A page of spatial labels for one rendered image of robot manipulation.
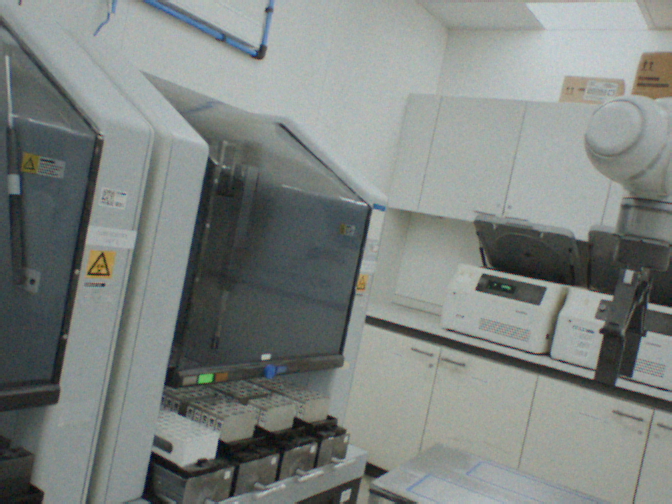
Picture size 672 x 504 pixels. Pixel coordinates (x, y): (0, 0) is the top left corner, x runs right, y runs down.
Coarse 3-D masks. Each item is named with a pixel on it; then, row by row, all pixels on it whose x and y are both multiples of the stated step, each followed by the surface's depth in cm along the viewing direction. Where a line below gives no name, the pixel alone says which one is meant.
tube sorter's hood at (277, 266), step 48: (192, 96) 162; (240, 144) 152; (288, 144) 181; (240, 192) 136; (288, 192) 149; (336, 192) 169; (240, 240) 139; (288, 240) 152; (336, 240) 168; (192, 288) 130; (240, 288) 142; (288, 288) 156; (336, 288) 173; (192, 336) 133; (240, 336) 145; (288, 336) 159; (336, 336) 177; (192, 384) 134
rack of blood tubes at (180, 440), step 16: (160, 416) 143; (176, 416) 146; (160, 432) 135; (176, 432) 136; (192, 432) 138; (208, 432) 140; (160, 448) 141; (176, 448) 132; (192, 448) 133; (208, 448) 137
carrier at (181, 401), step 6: (180, 396) 155; (186, 396) 156; (192, 396) 157; (198, 396) 158; (204, 396) 159; (210, 396) 161; (174, 402) 154; (180, 402) 153; (186, 402) 155; (174, 408) 154; (180, 408) 153; (186, 408) 155; (180, 414) 154
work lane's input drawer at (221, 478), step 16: (160, 464) 134; (192, 464) 133; (208, 464) 135; (224, 464) 137; (160, 480) 132; (176, 480) 130; (192, 480) 129; (208, 480) 133; (224, 480) 138; (176, 496) 129; (192, 496) 130; (208, 496) 134; (224, 496) 139
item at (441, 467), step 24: (432, 456) 168; (456, 456) 172; (480, 456) 176; (384, 480) 145; (408, 480) 148; (432, 480) 151; (456, 480) 154; (480, 480) 157; (504, 480) 161; (528, 480) 165
